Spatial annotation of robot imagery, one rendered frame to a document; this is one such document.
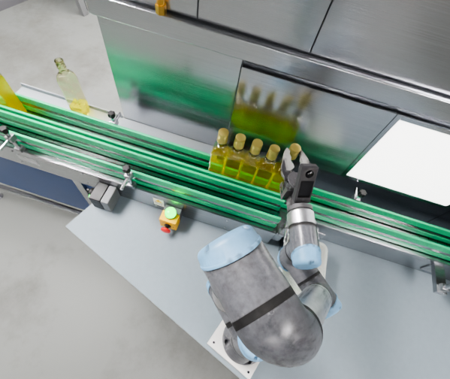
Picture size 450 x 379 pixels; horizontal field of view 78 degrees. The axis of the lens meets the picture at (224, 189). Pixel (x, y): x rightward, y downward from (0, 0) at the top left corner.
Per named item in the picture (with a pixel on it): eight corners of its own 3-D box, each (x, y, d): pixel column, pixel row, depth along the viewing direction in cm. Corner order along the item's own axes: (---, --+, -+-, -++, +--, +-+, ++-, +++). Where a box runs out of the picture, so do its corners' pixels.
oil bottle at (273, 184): (276, 190, 115) (294, 161, 96) (274, 201, 112) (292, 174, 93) (264, 186, 115) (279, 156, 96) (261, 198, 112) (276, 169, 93)
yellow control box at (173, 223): (182, 216, 118) (182, 209, 111) (176, 232, 114) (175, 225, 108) (166, 211, 118) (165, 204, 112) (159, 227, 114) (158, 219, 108)
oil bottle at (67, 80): (91, 110, 122) (69, 56, 100) (86, 119, 120) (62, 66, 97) (78, 107, 122) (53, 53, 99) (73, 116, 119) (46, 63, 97)
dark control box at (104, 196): (121, 196, 119) (116, 186, 111) (112, 213, 115) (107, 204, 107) (103, 190, 119) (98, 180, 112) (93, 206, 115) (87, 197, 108)
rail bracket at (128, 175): (138, 185, 108) (133, 165, 97) (130, 201, 105) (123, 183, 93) (128, 181, 108) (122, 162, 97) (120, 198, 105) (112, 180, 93)
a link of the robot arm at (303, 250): (287, 270, 75) (297, 262, 68) (283, 231, 81) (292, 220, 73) (315, 271, 76) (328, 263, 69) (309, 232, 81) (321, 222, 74)
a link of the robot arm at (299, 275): (291, 287, 84) (303, 280, 75) (270, 255, 88) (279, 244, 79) (311, 274, 87) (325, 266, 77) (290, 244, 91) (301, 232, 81)
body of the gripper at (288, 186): (278, 183, 89) (282, 218, 83) (286, 168, 81) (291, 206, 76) (301, 184, 90) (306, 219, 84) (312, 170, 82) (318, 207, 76)
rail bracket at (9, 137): (28, 149, 110) (10, 126, 98) (16, 164, 106) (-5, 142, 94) (19, 146, 110) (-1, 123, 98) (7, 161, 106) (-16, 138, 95)
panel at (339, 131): (445, 202, 110) (542, 151, 80) (446, 209, 108) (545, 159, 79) (228, 134, 113) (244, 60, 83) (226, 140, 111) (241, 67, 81)
